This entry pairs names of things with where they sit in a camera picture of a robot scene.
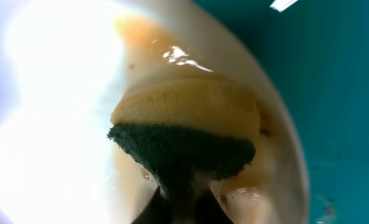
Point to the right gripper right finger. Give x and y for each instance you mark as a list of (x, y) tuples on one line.
[(210, 211)]

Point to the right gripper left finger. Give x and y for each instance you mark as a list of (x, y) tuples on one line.
[(157, 211)]

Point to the yellow green sponge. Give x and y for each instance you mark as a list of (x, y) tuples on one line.
[(188, 133)]

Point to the white plate with sauce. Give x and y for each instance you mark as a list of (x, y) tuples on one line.
[(65, 66)]

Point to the teal plastic tray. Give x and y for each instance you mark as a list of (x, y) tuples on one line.
[(317, 54)]

